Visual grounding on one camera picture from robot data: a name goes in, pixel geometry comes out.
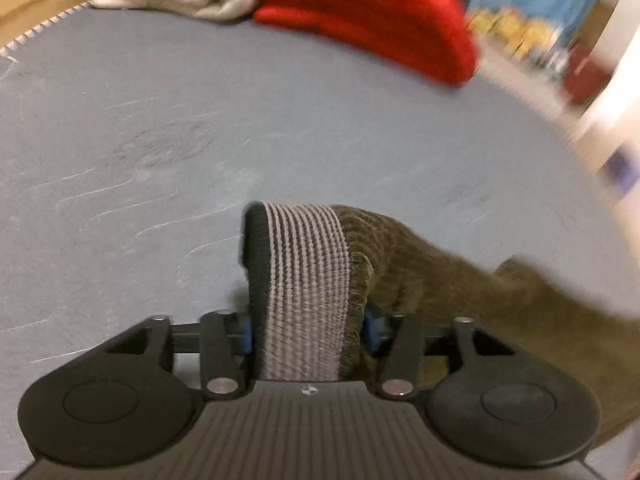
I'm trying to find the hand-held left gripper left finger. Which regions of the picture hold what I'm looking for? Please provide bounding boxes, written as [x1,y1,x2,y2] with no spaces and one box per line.
[101,310,254,402]

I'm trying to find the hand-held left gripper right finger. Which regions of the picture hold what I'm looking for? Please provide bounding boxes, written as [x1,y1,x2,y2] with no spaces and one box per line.
[363,311,522,399]

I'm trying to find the olive sock with striped cuff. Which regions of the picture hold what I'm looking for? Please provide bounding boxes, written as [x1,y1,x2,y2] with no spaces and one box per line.
[239,201,640,461]

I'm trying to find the red folded cloth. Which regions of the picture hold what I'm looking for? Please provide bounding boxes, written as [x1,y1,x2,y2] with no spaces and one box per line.
[252,0,479,89]

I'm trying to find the yellow patterned object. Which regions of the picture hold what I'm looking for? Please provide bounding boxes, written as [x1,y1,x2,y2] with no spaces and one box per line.
[467,6,568,63]

